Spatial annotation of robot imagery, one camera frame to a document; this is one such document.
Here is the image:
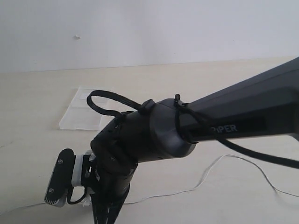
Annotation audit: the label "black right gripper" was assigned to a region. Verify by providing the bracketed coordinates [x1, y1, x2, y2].
[80, 153, 137, 224]

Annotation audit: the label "white wired earphones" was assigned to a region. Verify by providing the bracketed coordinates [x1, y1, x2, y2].
[0, 154, 299, 213]

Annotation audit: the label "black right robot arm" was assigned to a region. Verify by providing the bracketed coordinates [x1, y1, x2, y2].
[85, 58, 299, 224]

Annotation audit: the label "clear plastic storage box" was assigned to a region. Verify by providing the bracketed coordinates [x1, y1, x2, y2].
[59, 86, 113, 131]

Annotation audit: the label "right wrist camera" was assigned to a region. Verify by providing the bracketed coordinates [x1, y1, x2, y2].
[44, 148, 91, 207]

